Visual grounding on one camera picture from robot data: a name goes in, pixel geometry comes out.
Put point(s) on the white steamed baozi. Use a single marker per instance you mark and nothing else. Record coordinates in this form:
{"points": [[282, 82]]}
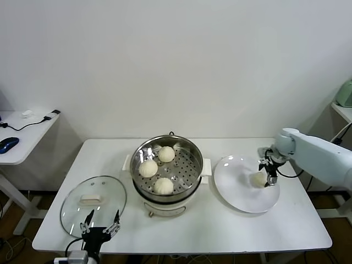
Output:
{"points": [[163, 185], [165, 154], [258, 180], [148, 168]]}

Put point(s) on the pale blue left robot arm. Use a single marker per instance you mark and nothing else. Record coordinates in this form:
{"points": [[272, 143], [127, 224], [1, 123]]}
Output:
{"points": [[93, 261]]}

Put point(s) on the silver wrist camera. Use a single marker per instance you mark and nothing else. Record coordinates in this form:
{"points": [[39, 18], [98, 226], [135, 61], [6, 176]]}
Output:
{"points": [[264, 151], [78, 257]]}

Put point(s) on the white side desk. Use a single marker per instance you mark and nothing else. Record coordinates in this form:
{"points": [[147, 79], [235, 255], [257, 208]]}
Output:
{"points": [[27, 137]]}

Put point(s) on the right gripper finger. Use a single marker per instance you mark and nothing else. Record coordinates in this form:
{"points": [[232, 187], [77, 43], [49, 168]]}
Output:
{"points": [[261, 165], [270, 181]]}

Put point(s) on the dark phone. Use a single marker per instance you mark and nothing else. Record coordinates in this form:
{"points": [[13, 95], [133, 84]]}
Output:
{"points": [[55, 111]]}

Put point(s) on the white round plate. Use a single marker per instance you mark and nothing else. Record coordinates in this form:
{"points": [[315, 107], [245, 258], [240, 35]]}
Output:
{"points": [[233, 178]]}

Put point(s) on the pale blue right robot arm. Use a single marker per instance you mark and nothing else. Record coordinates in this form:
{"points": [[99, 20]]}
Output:
{"points": [[316, 156]]}

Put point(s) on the blue computer mouse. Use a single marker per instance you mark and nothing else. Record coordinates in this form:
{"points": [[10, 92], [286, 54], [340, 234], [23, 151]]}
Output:
{"points": [[8, 144]]}

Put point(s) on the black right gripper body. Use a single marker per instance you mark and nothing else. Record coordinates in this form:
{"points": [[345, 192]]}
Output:
{"points": [[271, 167]]}

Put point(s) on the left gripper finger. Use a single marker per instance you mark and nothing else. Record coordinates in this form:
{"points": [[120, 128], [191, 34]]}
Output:
{"points": [[87, 221], [114, 222]]}

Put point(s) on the pale green appliance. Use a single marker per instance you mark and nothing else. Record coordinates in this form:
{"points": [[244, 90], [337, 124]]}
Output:
{"points": [[345, 94]]}

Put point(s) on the stainless steel steamer basket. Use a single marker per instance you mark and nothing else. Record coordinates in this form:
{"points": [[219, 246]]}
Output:
{"points": [[181, 167]]}

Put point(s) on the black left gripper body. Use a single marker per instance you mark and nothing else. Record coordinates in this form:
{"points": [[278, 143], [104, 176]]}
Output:
{"points": [[94, 239]]}

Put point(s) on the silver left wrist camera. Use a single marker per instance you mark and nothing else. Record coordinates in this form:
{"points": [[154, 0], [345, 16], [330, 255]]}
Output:
{"points": [[78, 257]]}

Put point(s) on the small white object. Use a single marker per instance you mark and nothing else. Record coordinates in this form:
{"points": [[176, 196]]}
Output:
{"points": [[26, 113]]}

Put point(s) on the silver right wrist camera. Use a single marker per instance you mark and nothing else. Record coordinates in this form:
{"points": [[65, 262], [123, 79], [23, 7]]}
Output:
{"points": [[264, 151]]}

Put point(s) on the white side stand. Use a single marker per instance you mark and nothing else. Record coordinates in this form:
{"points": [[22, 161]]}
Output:
{"points": [[343, 110]]}

